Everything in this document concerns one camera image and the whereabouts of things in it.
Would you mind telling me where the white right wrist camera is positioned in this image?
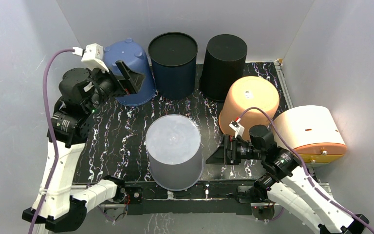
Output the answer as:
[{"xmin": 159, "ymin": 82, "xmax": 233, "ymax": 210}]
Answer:
[{"xmin": 229, "ymin": 117, "xmax": 244, "ymax": 138}]

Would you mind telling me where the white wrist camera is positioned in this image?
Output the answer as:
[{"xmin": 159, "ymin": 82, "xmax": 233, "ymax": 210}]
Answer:
[
  {"xmin": 229, "ymin": 117, "xmax": 244, "ymax": 138},
  {"xmin": 72, "ymin": 43, "xmax": 109, "ymax": 73}
]

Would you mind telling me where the black front mounting rail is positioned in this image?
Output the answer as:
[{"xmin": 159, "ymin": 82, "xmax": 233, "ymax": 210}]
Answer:
[{"xmin": 41, "ymin": 179, "xmax": 336, "ymax": 223}]

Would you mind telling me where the dark navy plastic bucket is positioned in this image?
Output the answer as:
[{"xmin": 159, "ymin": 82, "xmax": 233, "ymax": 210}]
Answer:
[{"xmin": 148, "ymin": 32, "xmax": 198, "ymax": 100}]

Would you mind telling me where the light blue plastic bucket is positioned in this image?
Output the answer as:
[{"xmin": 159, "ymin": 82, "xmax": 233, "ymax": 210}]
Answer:
[{"xmin": 103, "ymin": 38, "xmax": 156, "ymax": 107}]

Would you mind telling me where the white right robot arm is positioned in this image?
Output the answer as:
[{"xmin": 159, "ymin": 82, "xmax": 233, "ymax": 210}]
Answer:
[{"xmin": 206, "ymin": 125, "xmax": 370, "ymax": 234}]

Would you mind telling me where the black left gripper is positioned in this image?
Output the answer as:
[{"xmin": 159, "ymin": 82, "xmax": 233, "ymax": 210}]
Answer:
[{"xmin": 86, "ymin": 61, "xmax": 145, "ymax": 115}]

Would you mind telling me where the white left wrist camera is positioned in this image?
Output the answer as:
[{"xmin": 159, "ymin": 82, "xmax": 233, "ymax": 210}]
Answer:
[{"xmin": 72, "ymin": 43, "xmax": 109, "ymax": 73}]

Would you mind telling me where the black ribbed plastic bucket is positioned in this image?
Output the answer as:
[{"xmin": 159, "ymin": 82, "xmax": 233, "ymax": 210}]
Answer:
[{"xmin": 199, "ymin": 34, "xmax": 247, "ymax": 102}]

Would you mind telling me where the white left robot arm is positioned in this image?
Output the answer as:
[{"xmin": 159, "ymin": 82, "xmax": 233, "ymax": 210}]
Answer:
[{"xmin": 22, "ymin": 60, "xmax": 145, "ymax": 233}]

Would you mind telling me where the white orange lidded bin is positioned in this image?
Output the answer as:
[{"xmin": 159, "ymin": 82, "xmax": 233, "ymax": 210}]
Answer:
[{"xmin": 272, "ymin": 105, "xmax": 347, "ymax": 167}]

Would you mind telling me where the orange plastic bucket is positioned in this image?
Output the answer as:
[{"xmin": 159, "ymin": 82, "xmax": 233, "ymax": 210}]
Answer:
[{"xmin": 219, "ymin": 76, "xmax": 280, "ymax": 136}]

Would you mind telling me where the grey plastic bucket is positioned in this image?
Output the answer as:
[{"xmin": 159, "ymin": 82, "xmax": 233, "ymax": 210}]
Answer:
[{"xmin": 145, "ymin": 114, "xmax": 204, "ymax": 191}]

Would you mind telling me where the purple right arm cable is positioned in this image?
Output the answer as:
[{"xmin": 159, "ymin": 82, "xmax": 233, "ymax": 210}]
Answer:
[{"xmin": 237, "ymin": 107, "xmax": 374, "ymax": 234}]

